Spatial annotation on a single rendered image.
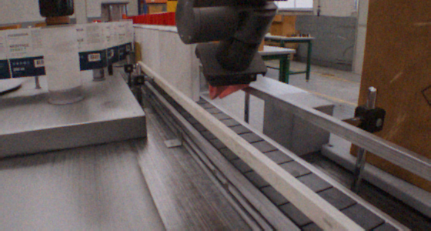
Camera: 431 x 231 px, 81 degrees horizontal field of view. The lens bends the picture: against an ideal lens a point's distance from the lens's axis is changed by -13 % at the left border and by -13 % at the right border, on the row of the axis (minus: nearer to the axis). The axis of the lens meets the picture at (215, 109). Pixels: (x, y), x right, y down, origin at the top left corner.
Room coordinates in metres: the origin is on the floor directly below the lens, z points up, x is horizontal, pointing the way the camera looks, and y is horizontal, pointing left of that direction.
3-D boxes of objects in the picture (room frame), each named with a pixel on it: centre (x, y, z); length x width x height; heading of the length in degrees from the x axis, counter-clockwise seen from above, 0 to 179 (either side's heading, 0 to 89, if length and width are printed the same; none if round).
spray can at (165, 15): (0.78, 0.13, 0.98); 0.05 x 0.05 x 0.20
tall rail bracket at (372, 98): (0.30, -0.17, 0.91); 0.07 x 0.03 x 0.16; 114
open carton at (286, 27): (5.12, -1.15, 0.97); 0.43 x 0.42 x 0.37; 118
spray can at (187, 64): (0.64, 0.06, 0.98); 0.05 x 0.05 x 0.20
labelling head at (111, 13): (1.20, 0.41, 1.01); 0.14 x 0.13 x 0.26; 24
